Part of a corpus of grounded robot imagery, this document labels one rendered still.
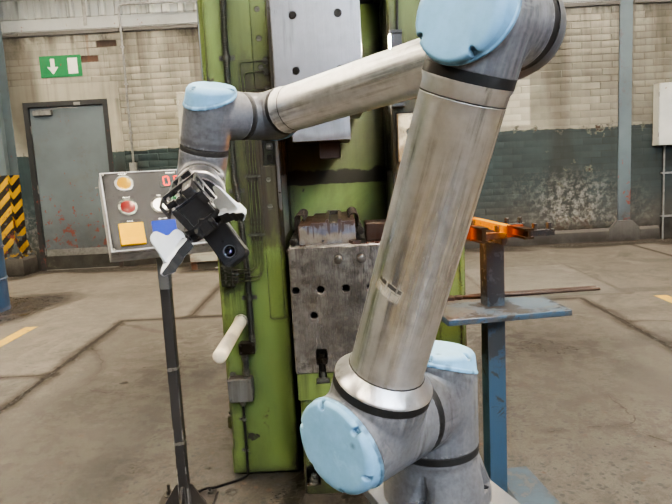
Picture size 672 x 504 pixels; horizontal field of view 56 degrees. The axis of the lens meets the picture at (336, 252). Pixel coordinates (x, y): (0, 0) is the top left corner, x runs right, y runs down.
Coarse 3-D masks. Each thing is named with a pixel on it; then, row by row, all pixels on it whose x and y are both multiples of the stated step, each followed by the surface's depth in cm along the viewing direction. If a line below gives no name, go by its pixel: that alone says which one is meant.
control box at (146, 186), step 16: (112, 176) 200; (128, 176) 202; (144, 176) 204; (160, 176) 206; (112, 192) 198; (128, 192) 200; (144, 192) 202; (160, 192) 204; (112, 208) 196; (144, 208) 200; (112, 224) 194; (144, 224) 197; (176, 224) 201; (112, 240) 192; (112, 256) 193; (128, 256) 196; (144, 256) 199
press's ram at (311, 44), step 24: (288, 0) 208; (312, 0) 208; (336, 0) 208; (288, 24) 209; (312, 24) 209; (336, 24) 209; (360, 24) 209; (288, 48) 210; (312, 48) 210; (336, 48) 210; (360, 48) 210; (288, 72) 211; (312, 72) 211
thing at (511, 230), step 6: (480, 222) 208; (486, 222) 203; (492, 222) 200; (498, 222) 199; (492, 228) 198; (504, 228) 189; (510, 228) 184; (516, 228) 180; (522, 228) 176; (528, 228) 176; (510, 234) 184; (516, 234) 182; (522, 234) 178; (528, 234) 175
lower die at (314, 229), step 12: (312, 216) 258; (324, 216) 243; (300, 228) 219; (312, 228) 219; (324, 228) 219; (336, 228) 219; (348, 228) 219; (300, 240) 219; (312, 240) 219; (324, 240) 219; (336, 240) 219; (348, 240) 219
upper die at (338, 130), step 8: (336, 120) 214; (344, 120) 214; (312, 128) 214; (320, 128) 214; (328, 128) 214; (336, 128) 214; (344, 128) 214; (296, 136) 214; (304, 136) 214; (312, 136) 214; (320, 136) 214; (328, 136) 214; (336, 136) 214; (344, 136) 214; (304, 144) 246; (312, 144) 251
